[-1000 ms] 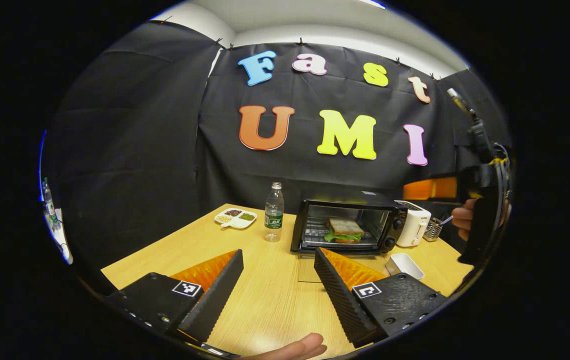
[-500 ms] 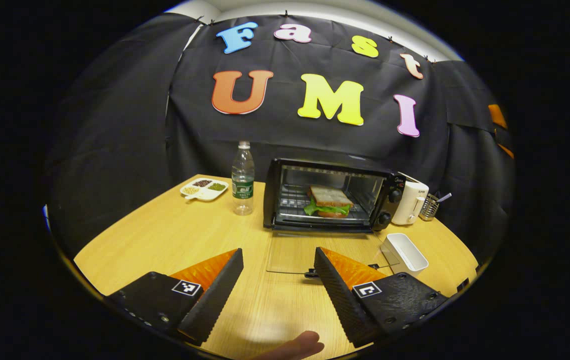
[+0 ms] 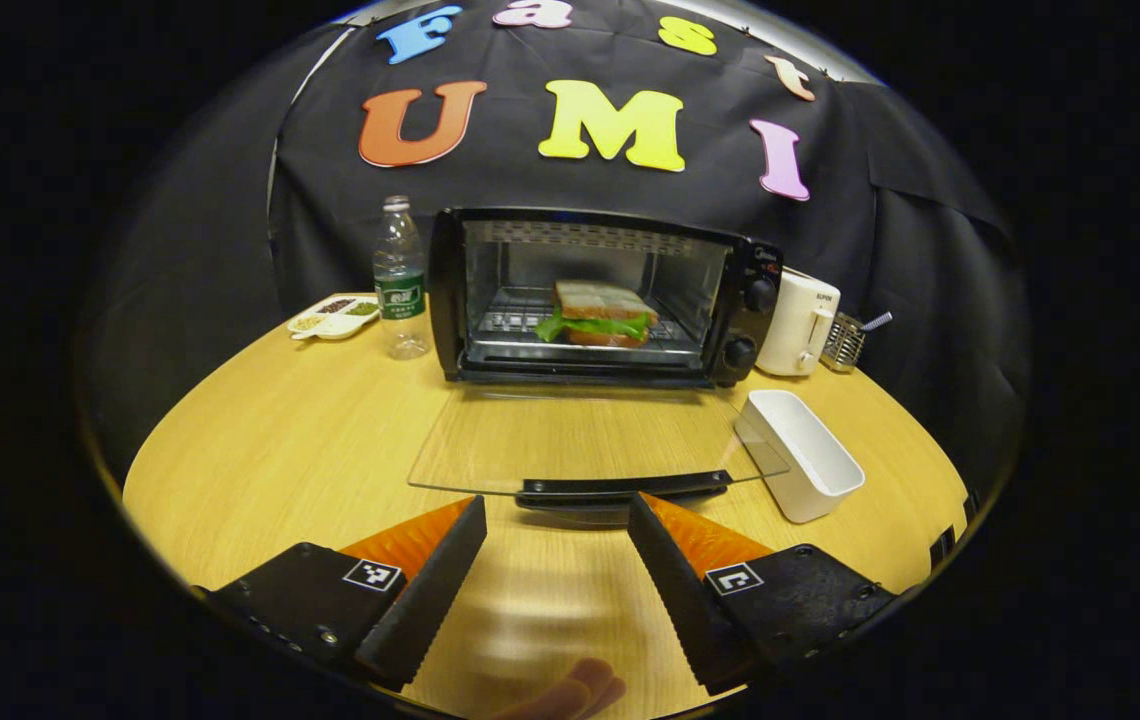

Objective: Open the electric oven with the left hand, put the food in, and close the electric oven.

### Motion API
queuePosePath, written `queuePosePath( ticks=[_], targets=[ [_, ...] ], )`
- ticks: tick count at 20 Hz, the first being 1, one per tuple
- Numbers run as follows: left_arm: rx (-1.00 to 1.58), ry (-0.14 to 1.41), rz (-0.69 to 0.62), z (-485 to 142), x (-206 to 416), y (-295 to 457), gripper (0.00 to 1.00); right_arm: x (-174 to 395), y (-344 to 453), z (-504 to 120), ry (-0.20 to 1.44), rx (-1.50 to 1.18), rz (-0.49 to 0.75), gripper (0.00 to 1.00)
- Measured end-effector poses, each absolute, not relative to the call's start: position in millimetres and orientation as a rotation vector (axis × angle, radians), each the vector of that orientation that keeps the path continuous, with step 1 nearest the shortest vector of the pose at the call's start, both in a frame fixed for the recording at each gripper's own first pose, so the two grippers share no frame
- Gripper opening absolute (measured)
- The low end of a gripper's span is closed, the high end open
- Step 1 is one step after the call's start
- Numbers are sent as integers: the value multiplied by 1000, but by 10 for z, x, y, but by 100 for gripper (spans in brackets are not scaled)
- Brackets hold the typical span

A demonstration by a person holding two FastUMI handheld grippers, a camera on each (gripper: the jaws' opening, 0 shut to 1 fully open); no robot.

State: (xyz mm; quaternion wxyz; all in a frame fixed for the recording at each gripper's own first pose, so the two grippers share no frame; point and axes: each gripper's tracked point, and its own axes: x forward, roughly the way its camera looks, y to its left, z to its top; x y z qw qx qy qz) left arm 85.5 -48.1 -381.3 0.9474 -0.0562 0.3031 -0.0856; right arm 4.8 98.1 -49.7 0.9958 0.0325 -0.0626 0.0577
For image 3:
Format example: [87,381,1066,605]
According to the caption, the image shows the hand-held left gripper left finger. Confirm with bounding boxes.
[192,495,489,691]

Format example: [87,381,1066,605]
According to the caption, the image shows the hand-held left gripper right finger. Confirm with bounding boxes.
[626,492,899,698]

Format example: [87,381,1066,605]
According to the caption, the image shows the black electric oven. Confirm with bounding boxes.
[408,206,792,517]

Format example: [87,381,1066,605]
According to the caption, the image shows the lettuce sandwich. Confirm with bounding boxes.
[535,280,662,349]

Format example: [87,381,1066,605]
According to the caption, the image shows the white rectangular dish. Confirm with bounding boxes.
[734,389,867,525]

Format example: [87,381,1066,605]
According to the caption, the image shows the white sectioned snack dish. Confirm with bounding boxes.
[287,293,382,343]

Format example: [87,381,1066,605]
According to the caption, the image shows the clear plastic water bottle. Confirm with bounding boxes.
[372,195,432,361]

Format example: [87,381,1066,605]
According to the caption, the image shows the white toaster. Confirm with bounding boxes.
[755,268,843,379]

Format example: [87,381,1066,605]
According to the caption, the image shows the black backdrop cloth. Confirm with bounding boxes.
[80,0,1031,501]

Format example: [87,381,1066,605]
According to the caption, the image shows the wire mesh basket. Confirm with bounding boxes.
[820,312,869,375]

